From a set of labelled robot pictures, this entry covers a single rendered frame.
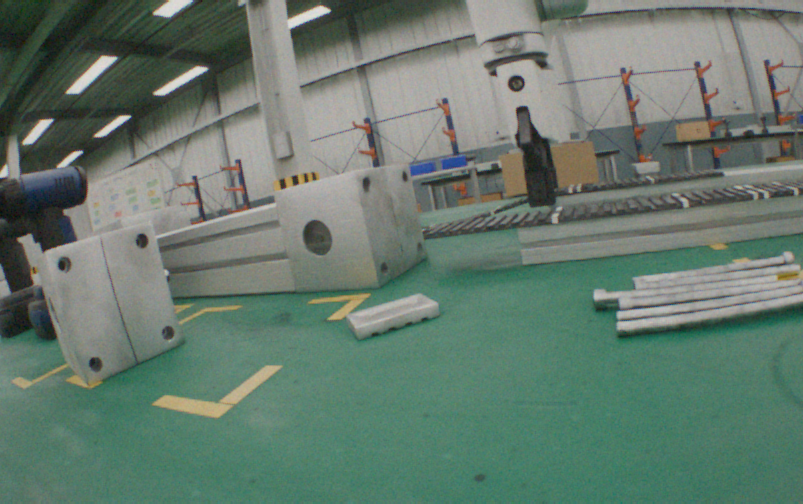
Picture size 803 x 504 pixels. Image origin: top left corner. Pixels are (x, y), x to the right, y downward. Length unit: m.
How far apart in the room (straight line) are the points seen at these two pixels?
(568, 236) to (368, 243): 0.15
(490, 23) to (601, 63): 7.88
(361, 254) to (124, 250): 0.19
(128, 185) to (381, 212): 6.04
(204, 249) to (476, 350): 0.35
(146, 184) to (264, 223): 5.73
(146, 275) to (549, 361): 0.26
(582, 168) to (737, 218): 0.65
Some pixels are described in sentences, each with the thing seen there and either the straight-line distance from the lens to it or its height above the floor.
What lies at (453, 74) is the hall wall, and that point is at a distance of 8.39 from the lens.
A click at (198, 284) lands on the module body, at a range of 0.51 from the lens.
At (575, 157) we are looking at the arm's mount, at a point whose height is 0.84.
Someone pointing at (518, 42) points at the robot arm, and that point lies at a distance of 0.49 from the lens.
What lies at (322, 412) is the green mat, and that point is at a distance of 0.17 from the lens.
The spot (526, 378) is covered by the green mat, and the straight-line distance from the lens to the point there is 0.16.
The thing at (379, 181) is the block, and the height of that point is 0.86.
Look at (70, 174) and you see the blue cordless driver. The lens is 0.63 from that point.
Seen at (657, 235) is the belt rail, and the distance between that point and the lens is 0.32.
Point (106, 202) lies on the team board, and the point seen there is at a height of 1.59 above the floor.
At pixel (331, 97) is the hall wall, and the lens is 9.23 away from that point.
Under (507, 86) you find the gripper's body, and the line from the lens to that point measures 0.49.
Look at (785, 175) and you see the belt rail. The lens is 0.56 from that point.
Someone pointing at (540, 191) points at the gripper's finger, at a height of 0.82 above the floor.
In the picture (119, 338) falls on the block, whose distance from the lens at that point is 0.31.
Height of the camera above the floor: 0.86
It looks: 10 degrees down
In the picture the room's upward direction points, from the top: 12 degrees counter-clockwise
